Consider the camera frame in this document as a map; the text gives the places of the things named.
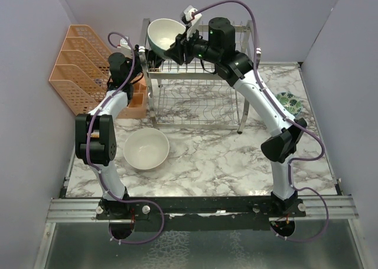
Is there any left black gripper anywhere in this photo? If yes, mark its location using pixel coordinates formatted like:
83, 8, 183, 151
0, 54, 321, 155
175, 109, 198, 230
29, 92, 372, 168
126, 46, 169, 83

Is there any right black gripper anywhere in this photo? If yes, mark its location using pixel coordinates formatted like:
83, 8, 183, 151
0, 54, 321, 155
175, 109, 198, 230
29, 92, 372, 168
164, 27, 219, 66

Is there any large teal ceramic bowl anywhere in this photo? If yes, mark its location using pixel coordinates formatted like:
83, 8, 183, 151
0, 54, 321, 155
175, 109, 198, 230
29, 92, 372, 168
147, 18, 185, 59

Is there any steel two-tier dish rack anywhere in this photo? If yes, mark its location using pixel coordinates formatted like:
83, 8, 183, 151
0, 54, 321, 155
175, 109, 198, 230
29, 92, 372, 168
139, 18, 249, 134

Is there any large cream ceramic bowl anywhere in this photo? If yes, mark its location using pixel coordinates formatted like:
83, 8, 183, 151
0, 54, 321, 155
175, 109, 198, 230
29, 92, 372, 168
123, 128, 170, 170

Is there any green patterned small bowl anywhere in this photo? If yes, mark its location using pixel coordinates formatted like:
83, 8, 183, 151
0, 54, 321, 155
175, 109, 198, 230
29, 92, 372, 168
276, 91, 303, 117

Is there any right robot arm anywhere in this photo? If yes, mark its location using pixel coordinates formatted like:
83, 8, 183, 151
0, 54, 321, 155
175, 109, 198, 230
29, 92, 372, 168
162, 17, 307, 216

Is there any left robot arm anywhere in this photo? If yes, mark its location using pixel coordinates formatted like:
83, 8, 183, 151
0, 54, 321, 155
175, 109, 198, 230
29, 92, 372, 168
75, 45, 148, 219

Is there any orange plastic file organizer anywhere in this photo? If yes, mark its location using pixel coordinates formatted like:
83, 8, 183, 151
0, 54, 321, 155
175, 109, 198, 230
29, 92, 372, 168
47, 25, 148, 120

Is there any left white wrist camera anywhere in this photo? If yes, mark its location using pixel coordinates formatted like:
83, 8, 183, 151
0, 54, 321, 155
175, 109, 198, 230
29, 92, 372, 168
117, 38, 132, 54

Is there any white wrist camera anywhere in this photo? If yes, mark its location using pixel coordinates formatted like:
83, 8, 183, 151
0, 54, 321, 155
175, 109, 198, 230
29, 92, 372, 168
180, 5, 202, 41
117, 38, 132, 54

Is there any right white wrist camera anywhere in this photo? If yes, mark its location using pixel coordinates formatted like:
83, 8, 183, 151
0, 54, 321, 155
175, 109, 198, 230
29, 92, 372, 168
180, 5, 202, 41

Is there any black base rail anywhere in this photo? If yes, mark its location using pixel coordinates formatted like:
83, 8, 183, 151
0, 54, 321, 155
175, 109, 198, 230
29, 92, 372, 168
96, 195, 306, 232

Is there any aluminium frame rail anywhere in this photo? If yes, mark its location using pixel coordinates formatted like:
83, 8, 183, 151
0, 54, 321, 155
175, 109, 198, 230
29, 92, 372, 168
46, 198, 99, 223

